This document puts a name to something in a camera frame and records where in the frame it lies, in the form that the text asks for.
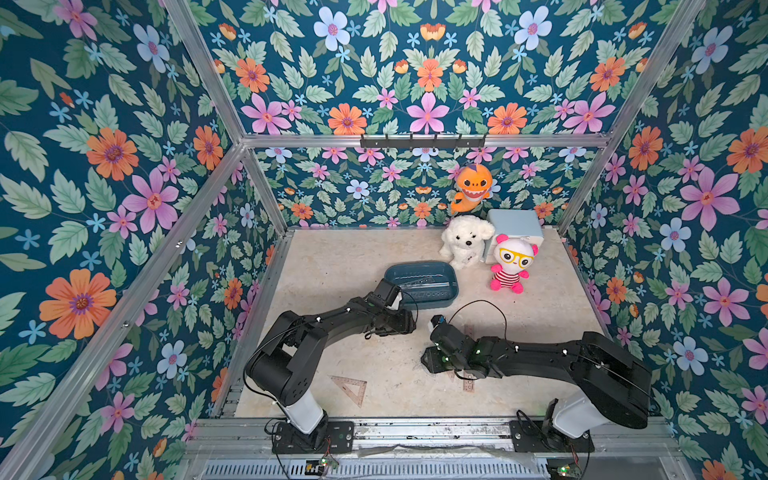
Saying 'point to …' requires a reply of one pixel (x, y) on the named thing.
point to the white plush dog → (463, 240)
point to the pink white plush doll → (515, 257)
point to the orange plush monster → (475, 183)
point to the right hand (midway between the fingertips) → (425, 359)
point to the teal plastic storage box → (425, 284)
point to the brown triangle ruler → (356, 398)
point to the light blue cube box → (515, 224)
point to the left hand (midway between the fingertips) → (413, 324)
